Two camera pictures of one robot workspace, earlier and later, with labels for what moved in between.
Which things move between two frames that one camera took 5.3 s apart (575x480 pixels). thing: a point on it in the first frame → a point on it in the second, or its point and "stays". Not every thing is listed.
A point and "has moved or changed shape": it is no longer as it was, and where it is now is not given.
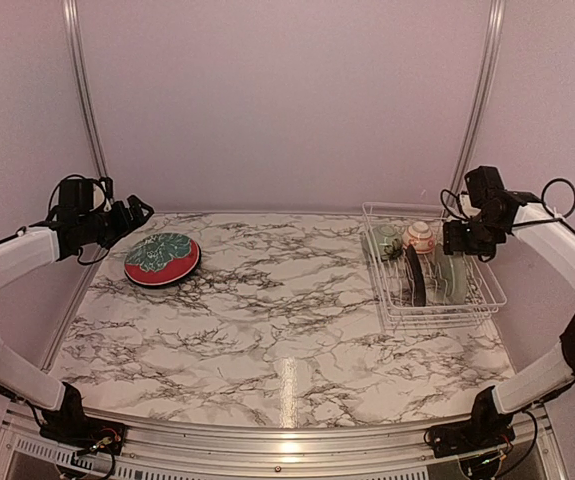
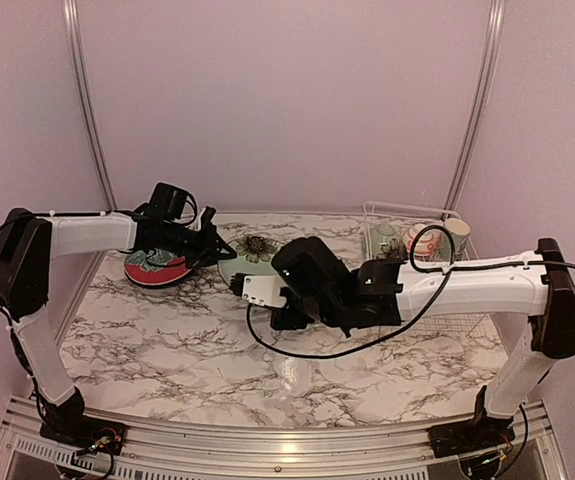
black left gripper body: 105,231 → 196,248
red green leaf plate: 161,258 stays
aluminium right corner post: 479,101 stays
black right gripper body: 478,239 → 325,313
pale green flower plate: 446,278 has moved or changed shape
